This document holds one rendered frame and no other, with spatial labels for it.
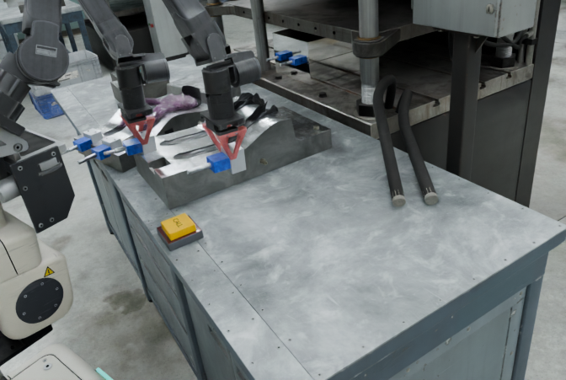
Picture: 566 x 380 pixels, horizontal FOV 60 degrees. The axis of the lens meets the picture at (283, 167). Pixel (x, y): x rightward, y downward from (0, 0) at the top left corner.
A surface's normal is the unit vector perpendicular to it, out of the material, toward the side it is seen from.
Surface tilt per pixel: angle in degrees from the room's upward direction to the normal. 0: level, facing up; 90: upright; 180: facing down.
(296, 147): 90
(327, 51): 90
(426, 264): 0
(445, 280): 0
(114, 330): 0
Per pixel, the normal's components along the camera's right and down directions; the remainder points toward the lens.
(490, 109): 0.53, 0.35
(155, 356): -0.10, -0.88
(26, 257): 0.77, 0.22
